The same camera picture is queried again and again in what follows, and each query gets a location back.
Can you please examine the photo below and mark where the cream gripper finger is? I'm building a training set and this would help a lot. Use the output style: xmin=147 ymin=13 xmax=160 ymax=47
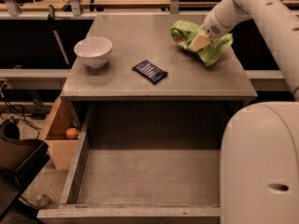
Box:
xmin=189 ymin=31 xmax=211 ymax=52

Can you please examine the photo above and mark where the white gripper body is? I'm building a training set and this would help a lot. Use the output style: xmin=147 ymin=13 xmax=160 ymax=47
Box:
xmin=203 ymin=4 xmax=237 ymax=38

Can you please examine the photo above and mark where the green rice chip bag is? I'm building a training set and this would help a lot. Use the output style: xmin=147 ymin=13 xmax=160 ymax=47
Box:
xmin=171 ymin=20 xmax=233 ymax=66

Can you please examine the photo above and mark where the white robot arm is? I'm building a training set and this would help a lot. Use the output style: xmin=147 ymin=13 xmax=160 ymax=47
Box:
xmin=193 ymin=0 xmax=299 ymax=224

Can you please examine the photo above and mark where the grey cabinet with top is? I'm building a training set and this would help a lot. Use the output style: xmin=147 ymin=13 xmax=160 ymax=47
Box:
xmin=60 ymin=13 xmax=258 ymax=133

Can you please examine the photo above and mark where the open grey top drawer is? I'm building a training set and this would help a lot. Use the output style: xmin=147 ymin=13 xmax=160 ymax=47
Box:
xmin=36 ymin=101 xmax=222 ymax=224

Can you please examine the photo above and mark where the dark blue snack packet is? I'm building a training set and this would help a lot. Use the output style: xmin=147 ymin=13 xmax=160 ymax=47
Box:
xmin=133 ymin=60 xmax=168 ymax=84

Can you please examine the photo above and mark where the white ceramic bowl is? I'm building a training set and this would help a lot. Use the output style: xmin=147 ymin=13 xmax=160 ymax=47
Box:
xmin=74 ymin=36 xmax=112 ymax=68

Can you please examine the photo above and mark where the orange ball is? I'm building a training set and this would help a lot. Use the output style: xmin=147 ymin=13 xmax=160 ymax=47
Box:
xmin=65 ymin=128 xmax=78 ymax=140

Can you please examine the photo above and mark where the wooden box on floor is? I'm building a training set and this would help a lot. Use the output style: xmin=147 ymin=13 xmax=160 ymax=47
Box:
xmin=42 ymin=97 xmax=78 ymax=170

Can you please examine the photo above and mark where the black bin on floor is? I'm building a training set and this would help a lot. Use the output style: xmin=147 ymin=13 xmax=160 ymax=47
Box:
xmin=0 ymin=119 xmax=50 ymax=219

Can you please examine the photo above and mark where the small grey floor object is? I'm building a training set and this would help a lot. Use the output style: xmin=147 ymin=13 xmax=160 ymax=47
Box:
xmin=36 ymin=194 xmax=51 ymax=209

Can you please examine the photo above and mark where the metal railing frame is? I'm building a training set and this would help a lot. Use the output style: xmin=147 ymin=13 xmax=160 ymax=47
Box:
xmin=0 ymin=0 xmax=299 ymax=21

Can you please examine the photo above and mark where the green handled tool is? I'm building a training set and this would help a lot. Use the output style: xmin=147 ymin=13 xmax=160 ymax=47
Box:
xmin=48 ymin=5 xmax=70 ymax=65

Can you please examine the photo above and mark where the black floor cable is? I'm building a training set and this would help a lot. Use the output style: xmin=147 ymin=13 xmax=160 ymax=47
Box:
xmin=0 ymin=81 xmax=42 ymax=140

